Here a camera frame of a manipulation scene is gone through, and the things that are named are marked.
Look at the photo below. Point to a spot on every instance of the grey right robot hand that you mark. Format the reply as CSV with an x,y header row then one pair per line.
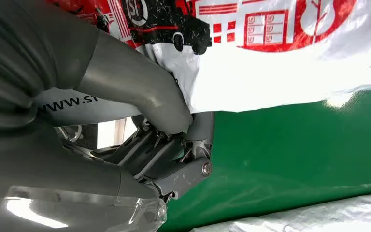
x,y
44,166

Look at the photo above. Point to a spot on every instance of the ribbed grey right arm sleeve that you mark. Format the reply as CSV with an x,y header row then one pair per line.
x,y
19,48

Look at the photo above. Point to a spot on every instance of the green conveyor belt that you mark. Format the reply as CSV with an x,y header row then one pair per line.
x,y
284,150

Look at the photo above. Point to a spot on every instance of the silver grey plastic parcel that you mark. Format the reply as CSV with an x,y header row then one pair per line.
x,y
316,216

